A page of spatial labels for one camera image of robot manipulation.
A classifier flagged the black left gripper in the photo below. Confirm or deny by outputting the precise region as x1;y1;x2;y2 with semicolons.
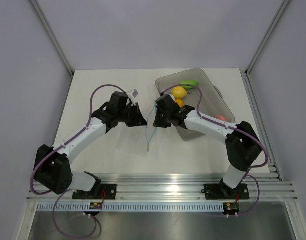
117;102;147;128

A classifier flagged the clear zip top bag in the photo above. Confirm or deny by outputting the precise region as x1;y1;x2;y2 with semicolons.
115;99;159;158

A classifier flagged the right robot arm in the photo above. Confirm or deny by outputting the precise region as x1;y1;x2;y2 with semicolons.
153;94;268;200

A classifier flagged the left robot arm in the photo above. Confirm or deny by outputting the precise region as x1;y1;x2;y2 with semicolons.
32;89;147;199

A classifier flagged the yellow pear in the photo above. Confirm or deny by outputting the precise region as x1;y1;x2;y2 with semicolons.
171;86;187;100

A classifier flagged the green chayote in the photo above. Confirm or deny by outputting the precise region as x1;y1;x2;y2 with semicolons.
179;80;199;90

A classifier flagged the grey translucent plastic bin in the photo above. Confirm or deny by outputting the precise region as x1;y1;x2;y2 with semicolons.
155;68;235;141

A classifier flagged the pink peach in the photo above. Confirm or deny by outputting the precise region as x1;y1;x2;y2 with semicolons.
215;115;226;122

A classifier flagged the left circuit board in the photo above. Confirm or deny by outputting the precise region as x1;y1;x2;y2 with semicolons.
89;202;103;210

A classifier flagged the circuit board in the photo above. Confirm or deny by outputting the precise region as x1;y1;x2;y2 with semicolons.
89;202;103;210
223;202;239;212

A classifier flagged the right circuit board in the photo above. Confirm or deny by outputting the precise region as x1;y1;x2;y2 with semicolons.
223;202;239;212

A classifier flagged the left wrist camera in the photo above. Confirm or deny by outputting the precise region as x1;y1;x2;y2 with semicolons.
126;89;138;98

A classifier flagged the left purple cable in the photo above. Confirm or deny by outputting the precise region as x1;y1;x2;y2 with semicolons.
29;84;128;237

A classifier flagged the aluminium rail frame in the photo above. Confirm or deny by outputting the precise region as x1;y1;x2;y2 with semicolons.
26;174;298;203

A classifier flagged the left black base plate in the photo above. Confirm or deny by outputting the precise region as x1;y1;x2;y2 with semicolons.
72;183;117;200

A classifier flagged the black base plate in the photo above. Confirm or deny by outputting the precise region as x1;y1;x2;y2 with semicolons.
200;183;250;201
72;183;117;200

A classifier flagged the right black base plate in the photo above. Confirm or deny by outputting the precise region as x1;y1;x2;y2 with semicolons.
200;183;250;201

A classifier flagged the white slotted cable duct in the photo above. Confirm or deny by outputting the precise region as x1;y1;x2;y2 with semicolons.
36;201;225;213

